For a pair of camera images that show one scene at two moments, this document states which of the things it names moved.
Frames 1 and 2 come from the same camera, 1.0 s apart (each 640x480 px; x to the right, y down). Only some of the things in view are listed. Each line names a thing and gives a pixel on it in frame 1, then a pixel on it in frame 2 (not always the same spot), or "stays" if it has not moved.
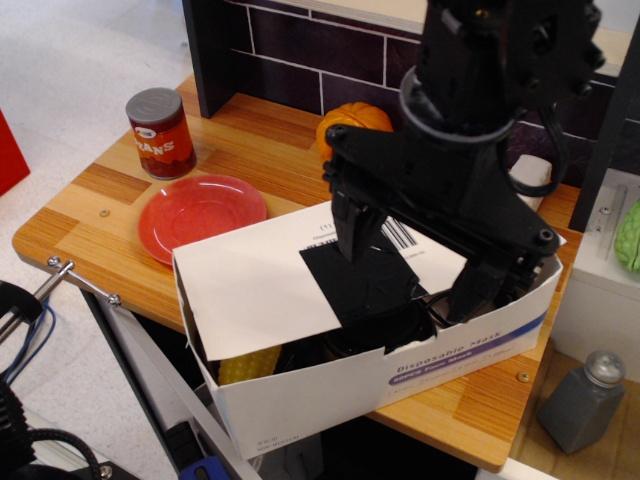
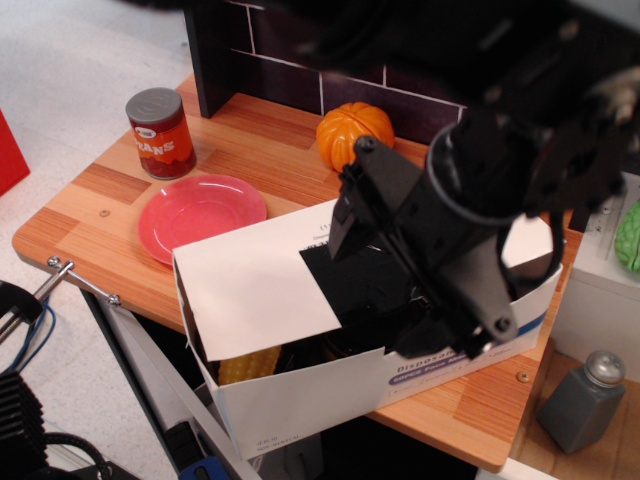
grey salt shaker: x=579 y=406 stays
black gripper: x=460 y=195 to x=445 y=221
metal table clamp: x=18 y=305 stays
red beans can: x=162 y=134 stays
